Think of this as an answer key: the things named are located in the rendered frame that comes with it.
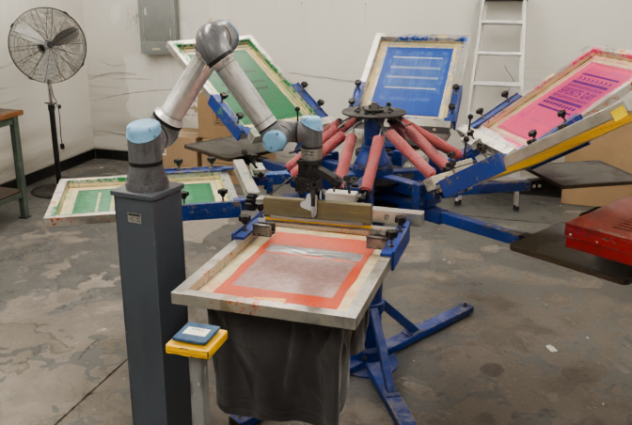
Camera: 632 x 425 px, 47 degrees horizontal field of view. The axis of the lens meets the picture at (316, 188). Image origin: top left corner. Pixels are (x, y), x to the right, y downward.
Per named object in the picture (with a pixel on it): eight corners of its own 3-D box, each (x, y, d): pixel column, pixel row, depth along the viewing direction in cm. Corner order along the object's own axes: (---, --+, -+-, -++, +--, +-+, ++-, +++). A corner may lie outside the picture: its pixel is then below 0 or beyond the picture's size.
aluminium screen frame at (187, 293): (355, 330, 208) (355, 318, 206) (171, 303, 224) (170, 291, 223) (406, 237, 280) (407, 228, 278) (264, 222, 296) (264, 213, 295)
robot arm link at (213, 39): (206, 17, 233) (293, 143, 240) (216, 14, 243) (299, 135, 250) (179, 37, 236) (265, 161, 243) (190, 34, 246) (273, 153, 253)
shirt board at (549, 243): (674, 271, 269) (677, 251, 267) (624, 304, 243) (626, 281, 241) (400, 193, 364) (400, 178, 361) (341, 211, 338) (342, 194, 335)
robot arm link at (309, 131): (301, 114, 259) (324, 115, 258) (301, 144, 263) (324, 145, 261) (296, 118, 252) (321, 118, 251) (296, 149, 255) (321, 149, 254)
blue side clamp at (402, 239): (393, 271, 252) (394, 252, 250) (379, 269, 253) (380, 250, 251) (409, 241, 279) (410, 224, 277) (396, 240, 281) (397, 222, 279)
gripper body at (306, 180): (301, 187, 268) (301, 155, 264) (323, 189, 265) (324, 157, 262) (294, 193, 261) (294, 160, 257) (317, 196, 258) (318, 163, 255)
